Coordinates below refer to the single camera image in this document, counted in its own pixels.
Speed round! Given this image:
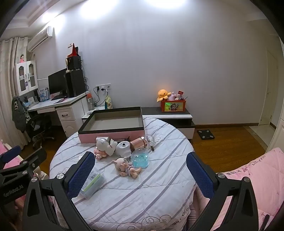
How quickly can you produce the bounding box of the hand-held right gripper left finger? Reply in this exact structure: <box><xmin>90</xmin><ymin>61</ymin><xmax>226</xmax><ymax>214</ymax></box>
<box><xmin>22</xmin><ymin>151</ymin><xmax>96</xmax><ymax>231</ymax></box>

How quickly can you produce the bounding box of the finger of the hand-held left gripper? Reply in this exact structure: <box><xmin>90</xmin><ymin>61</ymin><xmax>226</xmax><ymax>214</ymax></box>
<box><xmin>0</xmin><ymin>146</ymin><xmax>22</xmax><ymax>169</ymax></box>
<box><xmin>9</xmin><ymin>148</ymin><xmax>48</xmax><ymax>178</ymax></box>

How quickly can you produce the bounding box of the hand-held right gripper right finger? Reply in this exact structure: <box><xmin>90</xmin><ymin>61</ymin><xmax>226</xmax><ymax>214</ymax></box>
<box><xmin>186</xmin><ymin>152</ymin><xmax>260</xmax><ymax>231</ymax></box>

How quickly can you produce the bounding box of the green labelled packet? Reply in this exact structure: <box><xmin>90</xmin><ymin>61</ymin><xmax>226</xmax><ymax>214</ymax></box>
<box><xmin>79</xmin><ymin>166</ymin><xmax>105</xmax><ymax>199</ymax></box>

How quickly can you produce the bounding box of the white astronaut figure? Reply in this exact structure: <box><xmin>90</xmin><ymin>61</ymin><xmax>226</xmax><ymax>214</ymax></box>
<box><xmin>96</xmin><ymin>136</ymin><xmax>118</xmax><ymax>157</ymax></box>

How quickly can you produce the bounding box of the small pink doll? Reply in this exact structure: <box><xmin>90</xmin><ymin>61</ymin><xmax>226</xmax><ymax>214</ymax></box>
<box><xmin>111</xmin><ymin>157</ymin><xmax>142</xmax><ymax>178</ymax></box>

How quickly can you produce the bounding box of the pink storage box dark rim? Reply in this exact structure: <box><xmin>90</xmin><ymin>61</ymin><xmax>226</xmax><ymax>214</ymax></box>
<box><xmin>78</xmin><ymin>107</ymin><xmax>146</xmax><ymax>144</ymax></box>

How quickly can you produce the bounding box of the white plug-in device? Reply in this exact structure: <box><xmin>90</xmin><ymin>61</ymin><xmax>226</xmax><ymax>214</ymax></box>
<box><xmin>115</xmin><ymin>141</ymin><xmax>132</xmax><ymax>159</ymax></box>

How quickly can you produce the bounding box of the clear blue plastic dish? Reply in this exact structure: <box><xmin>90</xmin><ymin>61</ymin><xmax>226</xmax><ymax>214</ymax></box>
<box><xmin>130</xmin><ymin>152</ymin><xmax>149</xmax><ymax>169</ymax></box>

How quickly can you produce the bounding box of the pastel building block toy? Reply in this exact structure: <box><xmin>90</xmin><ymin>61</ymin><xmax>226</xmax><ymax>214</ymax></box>
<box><xmin>94</xmin><ymin>148</ymin><xmax>109</xmax><ymax>160</ymax></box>

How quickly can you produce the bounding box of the black office chair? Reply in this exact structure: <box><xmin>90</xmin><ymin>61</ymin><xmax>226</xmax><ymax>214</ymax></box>
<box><xmin>27</xmin><ymin>113</ymin><xmax>55</xmax><ymax>149</ymax></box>

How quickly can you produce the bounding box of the black bathroom scale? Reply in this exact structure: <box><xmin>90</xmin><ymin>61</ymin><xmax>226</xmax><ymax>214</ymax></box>
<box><xmin>197</xmin><ymin>129</ymin><xmax>215</xmax><ymax>140</ymax></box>

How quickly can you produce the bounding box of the dark printed jacket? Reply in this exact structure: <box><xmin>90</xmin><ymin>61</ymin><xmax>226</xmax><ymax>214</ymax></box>
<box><xmin>12</xmin><ymin>96</ymin><xmax>30</xmax><ymax>133</ymax></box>

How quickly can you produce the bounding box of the white desk with drawers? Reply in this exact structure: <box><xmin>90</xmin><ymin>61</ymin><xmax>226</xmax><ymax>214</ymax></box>
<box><xmin>27</xmin><ymin>91</ymin><xmax>90</xmax><ymax>139</ymax></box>

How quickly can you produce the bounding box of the pink printed blanket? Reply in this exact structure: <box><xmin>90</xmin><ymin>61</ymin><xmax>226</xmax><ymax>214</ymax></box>
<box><xmin>193</xmin><ymin>148</ymin><xmax>284</xmax><ymax>231</ymax></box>

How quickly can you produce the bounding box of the clear plastic bottle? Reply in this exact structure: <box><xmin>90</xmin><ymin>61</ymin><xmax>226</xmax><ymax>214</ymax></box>
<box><xmin>145</xmin><ymin>135</ymin><xmax>159</xmax><ymax>152</ymax></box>

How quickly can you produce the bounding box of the rose gold cylinder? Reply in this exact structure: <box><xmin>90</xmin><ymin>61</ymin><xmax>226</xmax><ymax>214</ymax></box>
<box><xmin>129</xmin><ymin>136</ymin><xmax>148</xmax><ymax>152</ymax></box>

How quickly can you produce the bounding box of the blue white box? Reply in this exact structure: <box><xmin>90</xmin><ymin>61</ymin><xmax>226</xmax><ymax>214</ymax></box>
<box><xmin>39</xmin><ymin>88</ymin><xmax>49</xmax><ymax>103</ymax></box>

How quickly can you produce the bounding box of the black white low cabinet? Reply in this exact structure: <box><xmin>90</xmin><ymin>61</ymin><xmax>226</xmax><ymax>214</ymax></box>
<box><xmin>82</xmin><ymin>107</ymin><xmax>196</xmax><ymax>140</ymax></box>

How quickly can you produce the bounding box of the clear bottle orange cap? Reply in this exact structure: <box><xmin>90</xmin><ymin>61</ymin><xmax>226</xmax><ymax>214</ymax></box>
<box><xmin>86</xmin><ymin>92</ymin><xmax>95</xmax><ymax>110</ymax></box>

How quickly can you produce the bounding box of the orange printed toy box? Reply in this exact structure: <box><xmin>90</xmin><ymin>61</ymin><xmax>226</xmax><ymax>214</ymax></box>
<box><xmin>161</xmin><ymin>100</ymin><xmax>187</xmax><ymax>113</ymax></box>

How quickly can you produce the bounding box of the beige curtain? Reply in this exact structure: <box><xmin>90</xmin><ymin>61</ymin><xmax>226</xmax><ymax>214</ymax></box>
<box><xmin>0</xmin><ymin>37</ymin><xmax>29</xmax><ymax>151</ymax></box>

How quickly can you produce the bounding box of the white glass-door cabinet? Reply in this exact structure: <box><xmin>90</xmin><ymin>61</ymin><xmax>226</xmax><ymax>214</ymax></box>
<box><xmin>13</xmin><ymin>60</ymin><xmax>39</xmax><ymax>96</ymax></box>

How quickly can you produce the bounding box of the black computer monitor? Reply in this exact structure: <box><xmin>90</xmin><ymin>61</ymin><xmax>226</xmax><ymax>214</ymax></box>
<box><xmin>48</xmin><ymin>68</ymin><xmax>69</xmax><ymax>99</ymax></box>

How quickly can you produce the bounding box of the black computer tower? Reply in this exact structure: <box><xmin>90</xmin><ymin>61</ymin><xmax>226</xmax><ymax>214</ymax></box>
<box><xmin>65</xmin><ymin>69</ymin><xmax>86</xmax><ymax>98</ymax></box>

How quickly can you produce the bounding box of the orange octopus plush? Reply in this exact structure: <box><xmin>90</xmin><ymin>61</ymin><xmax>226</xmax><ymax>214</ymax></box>
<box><xmin>157</xmin><ymin>89</ymin><xmax>172</xmax><ymax>103</ymax></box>

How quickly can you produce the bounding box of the black speaker box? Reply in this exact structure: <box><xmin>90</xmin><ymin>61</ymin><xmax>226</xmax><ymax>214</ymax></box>
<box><xmin>66</xmin><ymin>56</ymin><xmax>82</xmax><ymax>71</ymax></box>

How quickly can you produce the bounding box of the white door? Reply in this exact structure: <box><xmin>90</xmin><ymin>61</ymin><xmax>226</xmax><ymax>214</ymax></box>
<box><xmin>259</xmin><ymin>50</ymin><xmax>279</xmax><ymax>127</ymax></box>

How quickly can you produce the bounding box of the red pointed ornament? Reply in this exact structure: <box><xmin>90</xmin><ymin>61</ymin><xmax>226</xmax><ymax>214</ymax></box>
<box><xmin>68</xmin><ymin>43</ymin><xmax>79</xmax><ymax>58</ymax></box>

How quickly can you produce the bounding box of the white air conditioner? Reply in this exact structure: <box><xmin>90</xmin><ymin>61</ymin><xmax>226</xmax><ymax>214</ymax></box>
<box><xmin>27</xmin><ymin>26</ymin><xmax>55</xmax><ymax>52</ymax></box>

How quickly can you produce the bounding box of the black power cable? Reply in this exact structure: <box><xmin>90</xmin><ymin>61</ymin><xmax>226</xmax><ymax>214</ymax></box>
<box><xmin>93</xmin><ymin>87</ymin><xmax>100</xmax><ymax>107</ymax></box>

